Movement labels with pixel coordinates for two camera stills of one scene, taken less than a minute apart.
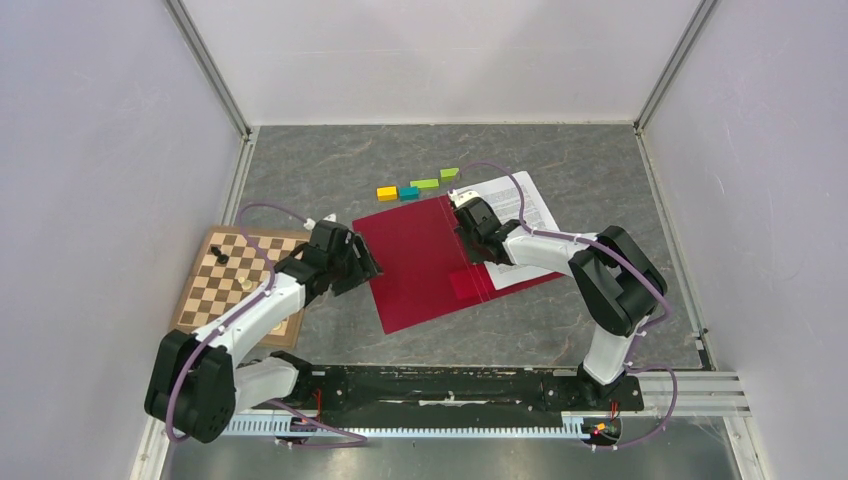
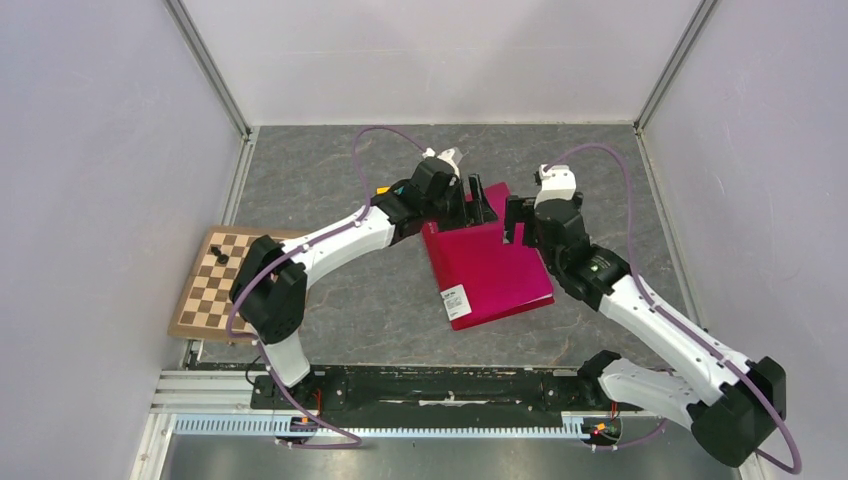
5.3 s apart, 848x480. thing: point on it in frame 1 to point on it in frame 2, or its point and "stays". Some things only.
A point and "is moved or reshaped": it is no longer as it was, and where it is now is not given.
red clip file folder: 426,271 is moved or reshaped
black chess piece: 222,258 stays
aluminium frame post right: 695,28 stays
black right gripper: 473,255 to 519,209
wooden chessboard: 229,273 stays
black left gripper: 364,267 to 475,212
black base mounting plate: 454,390 stays
